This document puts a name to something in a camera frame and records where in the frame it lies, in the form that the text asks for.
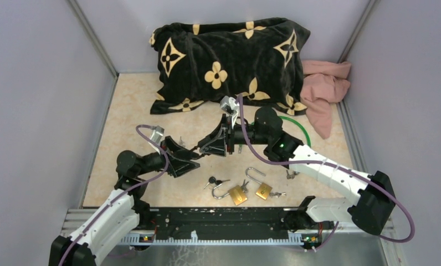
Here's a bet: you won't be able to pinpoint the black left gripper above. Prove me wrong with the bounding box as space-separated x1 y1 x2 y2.
136 135 201 177

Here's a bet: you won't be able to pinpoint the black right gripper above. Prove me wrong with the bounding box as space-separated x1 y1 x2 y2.
200 114 270 156

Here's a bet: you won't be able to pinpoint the silver padlock keys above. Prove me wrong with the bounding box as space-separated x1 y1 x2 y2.
179 137 186 147

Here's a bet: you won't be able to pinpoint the black headed keys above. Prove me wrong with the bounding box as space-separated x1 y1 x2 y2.
203 176 229 189

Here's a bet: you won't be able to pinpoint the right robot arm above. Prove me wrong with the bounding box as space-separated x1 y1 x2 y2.
198 107 396 236

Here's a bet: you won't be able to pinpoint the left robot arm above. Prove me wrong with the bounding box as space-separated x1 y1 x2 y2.
48 136 201 265

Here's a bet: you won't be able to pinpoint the keys of left padlock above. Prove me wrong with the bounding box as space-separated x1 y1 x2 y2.
240 180 249 194

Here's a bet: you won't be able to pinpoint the keys of padlock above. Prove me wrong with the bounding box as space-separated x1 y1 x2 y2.
269 192 286 198
240 180 249 194

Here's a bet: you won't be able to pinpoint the open brass padlock left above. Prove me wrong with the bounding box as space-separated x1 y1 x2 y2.
211 184 248 206

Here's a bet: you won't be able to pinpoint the open brass padlock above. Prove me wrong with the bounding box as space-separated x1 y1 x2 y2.
245 167 272 200
211 184 248 206

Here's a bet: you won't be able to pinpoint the open brass padlock right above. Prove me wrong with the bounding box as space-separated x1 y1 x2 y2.
245 167 272 200

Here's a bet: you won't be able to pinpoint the keys of right padlock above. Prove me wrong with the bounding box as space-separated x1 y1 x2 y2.
269 192 286 198

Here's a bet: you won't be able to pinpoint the black floral plush blanket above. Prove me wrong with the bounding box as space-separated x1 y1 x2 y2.
149 17 310 116

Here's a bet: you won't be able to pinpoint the pink cloth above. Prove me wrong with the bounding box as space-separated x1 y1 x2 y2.
300 60 352 139

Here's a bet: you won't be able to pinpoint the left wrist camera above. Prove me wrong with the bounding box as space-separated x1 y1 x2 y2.
149 126 165 154

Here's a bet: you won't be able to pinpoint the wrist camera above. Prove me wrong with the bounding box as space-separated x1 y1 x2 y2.
149 126 165 154
220 96 240 128

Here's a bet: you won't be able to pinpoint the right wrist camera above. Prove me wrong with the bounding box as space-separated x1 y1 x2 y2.
220 96 240 128

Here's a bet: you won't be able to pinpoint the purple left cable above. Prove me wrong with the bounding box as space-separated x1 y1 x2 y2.
58 125 170 266

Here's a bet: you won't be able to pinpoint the purple cable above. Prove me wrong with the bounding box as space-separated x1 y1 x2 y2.
58 125 170 266
236 93 416 244

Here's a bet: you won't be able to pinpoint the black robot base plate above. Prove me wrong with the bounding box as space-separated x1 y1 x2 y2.
123 197 335 247

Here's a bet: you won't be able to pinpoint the green cable lock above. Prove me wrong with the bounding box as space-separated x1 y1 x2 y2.
237 116 312 154

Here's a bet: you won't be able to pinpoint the silver cable lock keys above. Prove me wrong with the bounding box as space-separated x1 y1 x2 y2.
286 169 300 180

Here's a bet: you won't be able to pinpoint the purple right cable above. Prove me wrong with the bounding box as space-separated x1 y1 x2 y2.
236 93 416 244

